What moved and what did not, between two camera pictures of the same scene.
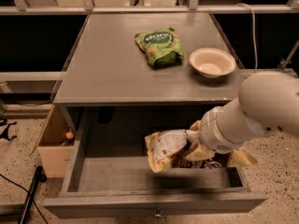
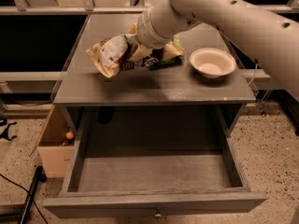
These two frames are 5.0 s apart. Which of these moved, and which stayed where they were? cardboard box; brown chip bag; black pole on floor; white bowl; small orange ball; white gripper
Moved: brown chip bag; white gripper
Stayed: black pole on floor; small orange ball; cardboard box; white bowl
